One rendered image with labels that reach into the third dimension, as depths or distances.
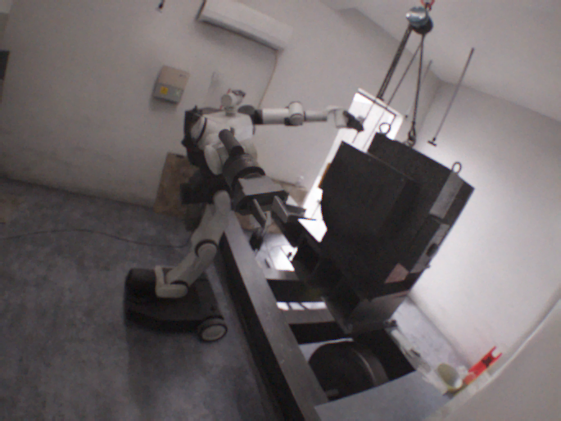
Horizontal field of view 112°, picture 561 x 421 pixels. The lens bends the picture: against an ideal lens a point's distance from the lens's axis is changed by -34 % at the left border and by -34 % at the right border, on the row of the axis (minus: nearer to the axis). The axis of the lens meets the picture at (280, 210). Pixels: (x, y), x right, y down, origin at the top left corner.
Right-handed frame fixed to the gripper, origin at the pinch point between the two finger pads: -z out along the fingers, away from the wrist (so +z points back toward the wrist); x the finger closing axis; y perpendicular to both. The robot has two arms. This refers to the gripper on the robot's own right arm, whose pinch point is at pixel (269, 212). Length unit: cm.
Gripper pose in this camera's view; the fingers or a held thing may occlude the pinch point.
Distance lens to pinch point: 59.0
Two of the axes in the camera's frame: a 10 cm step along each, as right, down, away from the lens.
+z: -4.7, -6.3, 6.2
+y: 2.1, -7.6, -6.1
